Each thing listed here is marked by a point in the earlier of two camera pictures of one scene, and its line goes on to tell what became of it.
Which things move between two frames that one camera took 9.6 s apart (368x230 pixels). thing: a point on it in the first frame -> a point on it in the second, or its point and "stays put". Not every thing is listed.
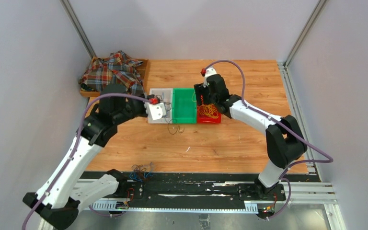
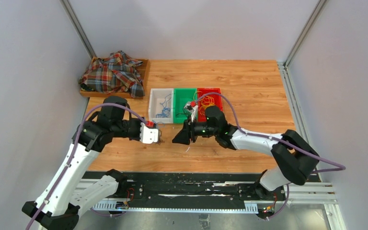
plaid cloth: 117,68 stays put
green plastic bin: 184,103 stays put
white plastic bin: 166,97 stays put
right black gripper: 201,90 -> 183,137
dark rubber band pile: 141,172 -> 160,140
